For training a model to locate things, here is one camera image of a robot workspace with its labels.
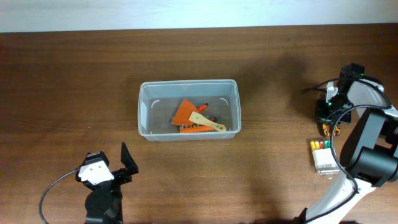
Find orange black long-nose pliers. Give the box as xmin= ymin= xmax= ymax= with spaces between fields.
xmin=319 ymin=123 xmax=341 ymax=137

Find clear box coloured screwdrivers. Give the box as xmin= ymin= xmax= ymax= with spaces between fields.
xmin=310 ymin=139 xmax=340 ymax=179

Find orange scraper wooden handle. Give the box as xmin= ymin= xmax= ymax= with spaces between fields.
xmin=172 ymin=100 xmax=226 ymax=132

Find orange screwdriver bit holder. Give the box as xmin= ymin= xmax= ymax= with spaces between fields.
xmin=179 ymin=124 xmax=214 ymax=133

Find red black small cutters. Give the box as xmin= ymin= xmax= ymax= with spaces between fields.
xmin=197 ymin=103 xmax=217 ymax=122

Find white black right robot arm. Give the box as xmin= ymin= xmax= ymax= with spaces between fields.
xmin=294 ymin=63 xmax=397 ymax=223

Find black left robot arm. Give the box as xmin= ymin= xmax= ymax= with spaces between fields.
xmin=75 ymin=142 xmax=139 ymax=224

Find clear plastic container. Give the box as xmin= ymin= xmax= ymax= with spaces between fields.
xmin=137 ymin=79 xmax=241 ymax=141

